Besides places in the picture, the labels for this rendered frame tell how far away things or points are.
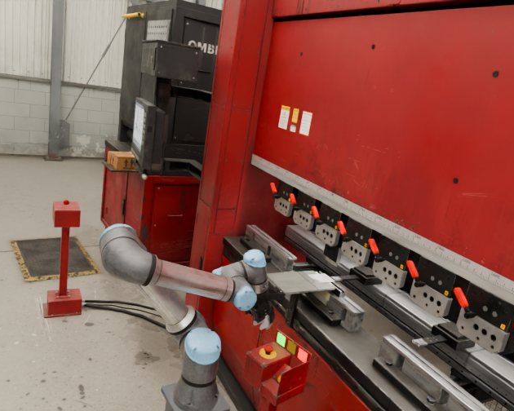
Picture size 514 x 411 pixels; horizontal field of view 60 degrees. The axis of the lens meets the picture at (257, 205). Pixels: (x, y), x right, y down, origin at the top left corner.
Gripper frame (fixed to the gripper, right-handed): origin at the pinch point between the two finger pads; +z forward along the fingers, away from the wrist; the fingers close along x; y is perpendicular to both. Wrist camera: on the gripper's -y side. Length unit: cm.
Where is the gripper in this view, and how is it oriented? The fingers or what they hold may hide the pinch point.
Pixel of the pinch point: (268, 325)
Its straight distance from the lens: 179.8
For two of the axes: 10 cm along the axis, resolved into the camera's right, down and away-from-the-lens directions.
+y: -7.4, 3.9, -5.5
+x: 6.6, 3.0, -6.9
